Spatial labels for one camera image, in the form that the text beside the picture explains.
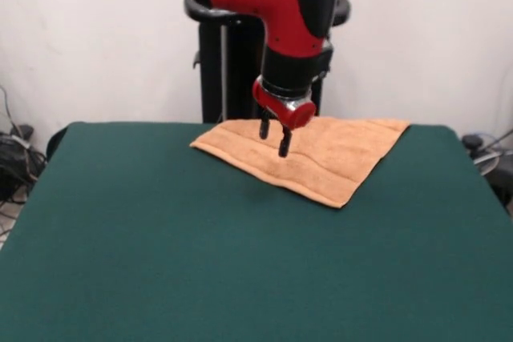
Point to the small black adapter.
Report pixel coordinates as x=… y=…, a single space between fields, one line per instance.
x=473 y=142

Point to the black bulky object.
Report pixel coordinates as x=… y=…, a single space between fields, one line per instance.
x=503 y=186

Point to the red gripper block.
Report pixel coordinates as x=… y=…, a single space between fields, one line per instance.
x=298 y=115

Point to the dark green table cloth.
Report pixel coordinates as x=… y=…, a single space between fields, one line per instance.
x=120 y=258

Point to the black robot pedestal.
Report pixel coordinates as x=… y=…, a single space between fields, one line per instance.
x=224 y=77

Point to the grey chair base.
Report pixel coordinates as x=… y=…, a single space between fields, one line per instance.
x=487 y=162

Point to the orange terry towel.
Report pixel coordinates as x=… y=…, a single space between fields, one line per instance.
x=320 y=154

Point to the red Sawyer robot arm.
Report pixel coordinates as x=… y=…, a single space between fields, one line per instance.
x=280 y=5

